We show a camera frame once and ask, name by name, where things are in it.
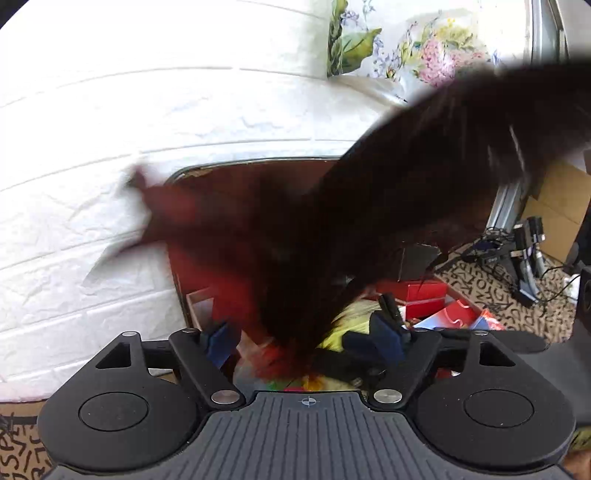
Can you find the brown cardboard box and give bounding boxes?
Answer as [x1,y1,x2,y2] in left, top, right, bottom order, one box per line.
[185,277,509,393]

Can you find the floral plastic bag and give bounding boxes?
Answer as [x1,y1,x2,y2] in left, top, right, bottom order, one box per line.
[325,0,504,104]

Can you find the dark red feather shuttlecock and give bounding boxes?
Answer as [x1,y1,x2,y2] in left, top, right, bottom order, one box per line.
[124,62,591,393]

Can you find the letter-patterned mat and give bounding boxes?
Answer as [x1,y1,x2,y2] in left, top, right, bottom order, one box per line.
[0,244,591,480]

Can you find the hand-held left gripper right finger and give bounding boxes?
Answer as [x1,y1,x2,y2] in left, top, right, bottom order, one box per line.
[369,311,515,411]

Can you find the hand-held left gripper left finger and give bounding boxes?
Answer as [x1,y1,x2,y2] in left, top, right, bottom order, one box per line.
[95,320,245,409]

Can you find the dark wooden board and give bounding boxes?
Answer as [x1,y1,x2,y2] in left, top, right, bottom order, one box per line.
[166,159,352,333]

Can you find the black camera stand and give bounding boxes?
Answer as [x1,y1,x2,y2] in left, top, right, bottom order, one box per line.
[466,217,548,308]

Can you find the grey metal frame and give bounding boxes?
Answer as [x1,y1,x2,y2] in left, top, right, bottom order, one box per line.
[489,182,532,232]

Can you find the large yellow-green medicine box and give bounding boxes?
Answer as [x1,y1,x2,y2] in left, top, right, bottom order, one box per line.
[318,302,377,352]

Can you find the red box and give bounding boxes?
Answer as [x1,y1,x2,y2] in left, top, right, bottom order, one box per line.
[376,279,448,320]

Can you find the flat cardboard sheet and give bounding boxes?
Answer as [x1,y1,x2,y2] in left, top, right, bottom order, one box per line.
[526,161,591,264]

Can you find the black box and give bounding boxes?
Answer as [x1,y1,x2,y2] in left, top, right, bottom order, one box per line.
[401,244,439,280]

